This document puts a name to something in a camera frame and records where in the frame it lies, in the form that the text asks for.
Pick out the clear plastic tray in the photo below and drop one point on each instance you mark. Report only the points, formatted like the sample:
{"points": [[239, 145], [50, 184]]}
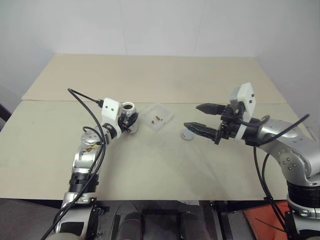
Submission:
{"points": [[158, 117]]}

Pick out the white jar lid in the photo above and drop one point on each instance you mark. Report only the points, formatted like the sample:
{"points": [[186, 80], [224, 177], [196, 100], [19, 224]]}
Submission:
{"points": [[187, 135]]}

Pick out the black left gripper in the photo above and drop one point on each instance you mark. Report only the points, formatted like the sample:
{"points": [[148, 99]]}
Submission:
{"points": [[125, 123]]}

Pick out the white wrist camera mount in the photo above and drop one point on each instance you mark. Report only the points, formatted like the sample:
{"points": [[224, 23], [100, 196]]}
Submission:
{"points": [[110, 110], [246, 100]]}

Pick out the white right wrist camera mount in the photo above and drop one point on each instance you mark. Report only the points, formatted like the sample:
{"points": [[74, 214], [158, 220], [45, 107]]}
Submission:
{"points": [[246, 100]]}

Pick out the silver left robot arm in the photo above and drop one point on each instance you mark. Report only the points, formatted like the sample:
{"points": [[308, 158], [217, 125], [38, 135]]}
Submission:
{"points": [[86, 155]]}

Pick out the red flat panel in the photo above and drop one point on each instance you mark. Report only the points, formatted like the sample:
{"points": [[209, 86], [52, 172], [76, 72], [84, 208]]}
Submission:
{"points": [[265, 215]]}

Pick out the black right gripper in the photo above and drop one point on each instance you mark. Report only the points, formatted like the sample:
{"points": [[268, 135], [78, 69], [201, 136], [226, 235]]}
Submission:
{"points": [[228, 125]]}

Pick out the small metal jar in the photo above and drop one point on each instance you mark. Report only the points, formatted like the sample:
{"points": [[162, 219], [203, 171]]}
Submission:
{"points": [[128, 112]]}

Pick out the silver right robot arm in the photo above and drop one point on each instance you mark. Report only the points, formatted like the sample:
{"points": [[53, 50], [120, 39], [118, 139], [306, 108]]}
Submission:
{"points": [[292, 150]]}

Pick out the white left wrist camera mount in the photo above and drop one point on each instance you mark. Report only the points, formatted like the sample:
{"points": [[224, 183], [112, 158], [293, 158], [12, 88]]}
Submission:
{"points": [[110, 110]]}

